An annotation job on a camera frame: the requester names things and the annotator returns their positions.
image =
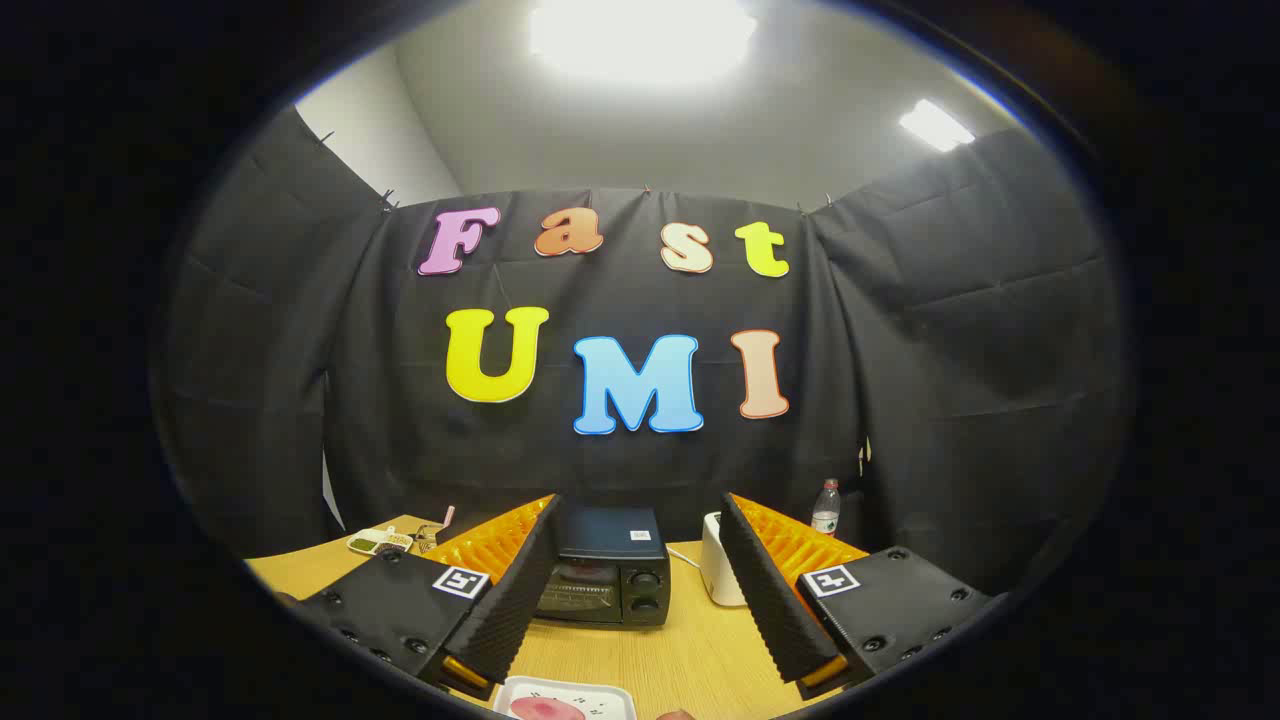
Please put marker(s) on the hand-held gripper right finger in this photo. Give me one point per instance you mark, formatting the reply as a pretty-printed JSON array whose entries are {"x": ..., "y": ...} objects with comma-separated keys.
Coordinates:
[{"x": 770, "y": 600}]

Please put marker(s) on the white rectangular dish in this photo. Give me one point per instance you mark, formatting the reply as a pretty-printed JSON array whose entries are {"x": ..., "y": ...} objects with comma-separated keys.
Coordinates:
[{"x": 600, "y": 693}]

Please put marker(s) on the large ceiling light panel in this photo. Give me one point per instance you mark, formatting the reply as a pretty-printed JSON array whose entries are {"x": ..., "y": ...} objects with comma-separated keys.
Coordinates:
[{"x": 640, "y": 35}]

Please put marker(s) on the black toaster oven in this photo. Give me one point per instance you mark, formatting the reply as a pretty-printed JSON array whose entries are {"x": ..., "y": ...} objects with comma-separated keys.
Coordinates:
[{"x": 610, "y": 535}]

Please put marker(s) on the black backdrop cloth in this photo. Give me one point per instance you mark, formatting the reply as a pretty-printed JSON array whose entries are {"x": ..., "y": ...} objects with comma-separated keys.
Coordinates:
[{"x": 300, "y": 400}]

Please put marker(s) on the small ceiling light panel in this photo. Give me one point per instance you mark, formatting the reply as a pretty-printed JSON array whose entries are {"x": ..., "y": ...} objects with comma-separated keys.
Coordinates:
[{"x": 935, "y": 125}]

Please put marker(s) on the pink ham slice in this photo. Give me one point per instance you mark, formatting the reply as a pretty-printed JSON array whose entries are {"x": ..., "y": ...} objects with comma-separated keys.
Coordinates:
[{"x": 545, "y": 710}]

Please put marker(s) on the white divided dish with beans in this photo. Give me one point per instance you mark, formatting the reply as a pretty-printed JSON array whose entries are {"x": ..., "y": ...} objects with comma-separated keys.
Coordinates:
[{"x": 380, "y": 543}]

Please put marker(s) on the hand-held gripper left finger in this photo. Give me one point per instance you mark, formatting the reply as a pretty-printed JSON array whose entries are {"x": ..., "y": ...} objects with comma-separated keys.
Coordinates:
[{"x": 520, "y": 610}]

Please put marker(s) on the white toaster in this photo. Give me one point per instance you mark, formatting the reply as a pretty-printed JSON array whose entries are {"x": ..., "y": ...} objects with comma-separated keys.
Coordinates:
[{"x": 715, "y": 560}]

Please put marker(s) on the clear plastic water bottle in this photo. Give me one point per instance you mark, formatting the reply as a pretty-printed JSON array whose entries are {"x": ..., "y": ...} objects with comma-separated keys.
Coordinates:
[{"x": 826, "y": 515}]

